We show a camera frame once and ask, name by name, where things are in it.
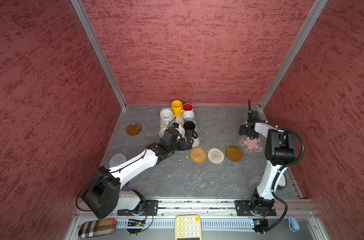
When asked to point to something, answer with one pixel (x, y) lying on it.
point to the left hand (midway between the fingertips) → (186, 144)
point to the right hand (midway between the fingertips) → (245, 134)
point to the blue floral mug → (189, 116)
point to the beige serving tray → (178, 119)
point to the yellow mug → (177, 107)
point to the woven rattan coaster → (198, 155)
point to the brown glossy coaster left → (133, 129)
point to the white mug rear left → (166, 116)
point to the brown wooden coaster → (233, 153)
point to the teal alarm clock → (282, 182)
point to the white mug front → (182, 131)
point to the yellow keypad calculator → (188, 227)
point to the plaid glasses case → (97, 227)
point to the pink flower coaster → (251, 145)
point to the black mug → (189, 128)
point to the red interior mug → (187, 107)
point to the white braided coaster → (215, 155)
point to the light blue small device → (294, 224)
